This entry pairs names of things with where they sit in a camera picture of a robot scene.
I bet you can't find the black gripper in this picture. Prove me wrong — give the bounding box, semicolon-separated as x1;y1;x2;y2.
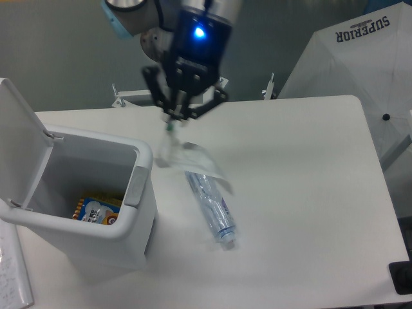
142;9;232;121

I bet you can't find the clear plastic wrapper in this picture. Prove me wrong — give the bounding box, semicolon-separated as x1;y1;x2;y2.
154;120;234;194

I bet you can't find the crushed clear plastic bottle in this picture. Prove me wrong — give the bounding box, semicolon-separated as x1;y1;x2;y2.
185;171;236;250

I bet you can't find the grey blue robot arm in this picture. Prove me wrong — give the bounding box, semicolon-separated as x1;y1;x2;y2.
101;1;242;121

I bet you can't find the white trash can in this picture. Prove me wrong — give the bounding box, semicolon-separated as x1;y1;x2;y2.
1;78;157;269

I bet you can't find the colourful snack package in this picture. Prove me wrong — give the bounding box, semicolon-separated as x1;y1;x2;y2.
72;192;122;225

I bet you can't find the white umbrella with lettering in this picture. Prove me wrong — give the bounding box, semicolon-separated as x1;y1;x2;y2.
279;2;411;159

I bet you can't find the black device at edge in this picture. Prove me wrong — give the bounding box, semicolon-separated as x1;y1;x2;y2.
389;261;411;295

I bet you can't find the white metal base frame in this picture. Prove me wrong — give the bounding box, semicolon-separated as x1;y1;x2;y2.
111;73;279;108

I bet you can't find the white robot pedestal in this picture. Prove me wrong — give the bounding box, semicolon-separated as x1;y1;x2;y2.
140;27;174;70

